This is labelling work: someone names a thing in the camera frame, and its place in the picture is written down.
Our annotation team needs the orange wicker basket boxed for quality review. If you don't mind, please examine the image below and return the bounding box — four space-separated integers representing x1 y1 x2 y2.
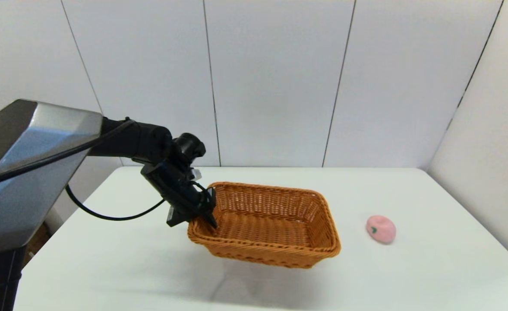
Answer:
187 181 341 269

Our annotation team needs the pink toy peach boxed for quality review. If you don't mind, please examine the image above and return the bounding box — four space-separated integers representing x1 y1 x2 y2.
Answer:
366 215 397 244

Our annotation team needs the cardboard box with white label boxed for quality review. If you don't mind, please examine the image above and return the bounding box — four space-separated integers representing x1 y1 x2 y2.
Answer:
23 221 50 265

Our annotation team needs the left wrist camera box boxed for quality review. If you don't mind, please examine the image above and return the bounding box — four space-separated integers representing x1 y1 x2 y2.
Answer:
166 206 190 228

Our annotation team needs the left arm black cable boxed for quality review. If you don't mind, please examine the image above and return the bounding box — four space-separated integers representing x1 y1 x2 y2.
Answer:
0 119 169 222

